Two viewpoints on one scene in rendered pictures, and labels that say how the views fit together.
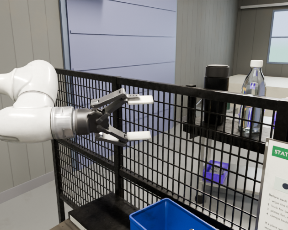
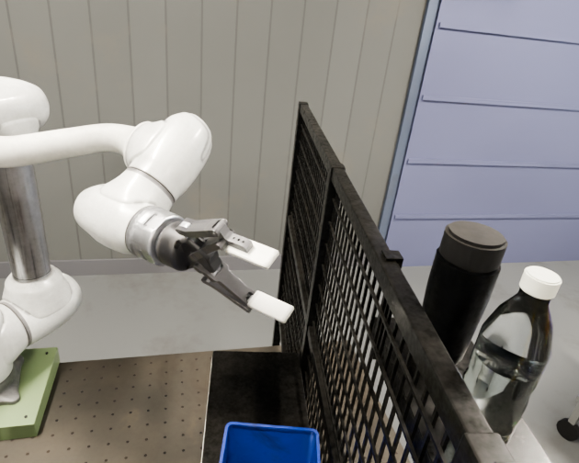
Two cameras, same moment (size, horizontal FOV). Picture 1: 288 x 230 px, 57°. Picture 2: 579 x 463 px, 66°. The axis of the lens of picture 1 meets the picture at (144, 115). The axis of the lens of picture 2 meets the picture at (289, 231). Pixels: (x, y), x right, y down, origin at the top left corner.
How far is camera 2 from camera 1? 0.48 m
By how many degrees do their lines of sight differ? 35
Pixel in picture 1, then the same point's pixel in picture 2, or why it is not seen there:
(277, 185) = not seen: outside the picture
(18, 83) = (131, 150)
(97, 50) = (485, 67)
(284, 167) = not seen: outside the picture
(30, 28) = (367, 13)
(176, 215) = not seen: outside the picture
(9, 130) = (83, 222)
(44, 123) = (119, 231)
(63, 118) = (142, 232)
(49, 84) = (171, 163)
